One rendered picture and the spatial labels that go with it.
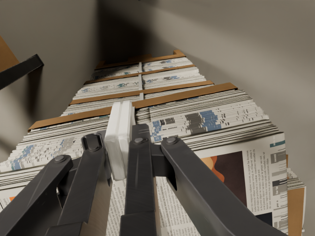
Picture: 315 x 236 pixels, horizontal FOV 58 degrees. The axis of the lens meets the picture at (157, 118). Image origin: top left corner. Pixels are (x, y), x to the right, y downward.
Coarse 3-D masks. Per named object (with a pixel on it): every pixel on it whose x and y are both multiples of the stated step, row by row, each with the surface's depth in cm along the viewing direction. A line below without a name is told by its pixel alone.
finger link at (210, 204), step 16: (176, 144) 15; (176, 160) 14; (192, 160) 14; (176, 176) 14; (192, 176) 12; (208, 176) 12; (176, 192) 15; (192, 192) 12; (208, 192) 11; (224, 192) 11; (192, 208) 13; (208, 208) 10; (224, 208) 10; (240, 208) 10; (208, 224) 11; (224, 224) 10; (240, 224) 9; (256, 224) 9
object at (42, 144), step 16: (48, 128) 49; (64, 128) 46; (80, 128) 46; (96, 128) 44; (32, 144) 43; (48, 144) 42; (64, 144) 42; (80, 144) 40; (16, 160) 39; (32, 160) 38; (48, 160) 38; (0, 176) 37; (16, 176) 36; (32, 176) 35; (0, 192) 33; (16, 192) 33; (112, 192) 34; (0, 208) 34; (112, 208) 35; (112, 224) 36
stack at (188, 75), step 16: (112, 64) 120; (144, 64) 114; (160, 64) 108; (176, 64) 105; (112, 80) 93; (128, 80) 89; (144, 80) 88; (160, 80) 85; (176, 80) 81; (192, 80) 79; (80, 96) 79; (128, 96) 73; (144, 96) 70; (64, 112) 67
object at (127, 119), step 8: (128, 104) 22; (120, 112) 21; (128, 112) 20; (120, 120) 19; (128, 120) 19; (120, 128) 18; (128, 128) 18; (120, 136) 17; (128, 136) 17; (120, 144) 17; (128, 144) 17; (120, 152) 17
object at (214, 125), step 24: (216, 96) 47; (240, 96) 45; (168, 120) 42; (192, 120) 41; (216, 120) 40; (240, 120) 38; (264, 120) 37; (192, 144) 35; (216, 144) 34; (240, 144) 33; (264, 144) 33; (216, 168) 34; (240, 168) 34; (264, 168) 34; (168, 192) 35; (240, 192) 35; (264, 192) 35; (264, 216) 37
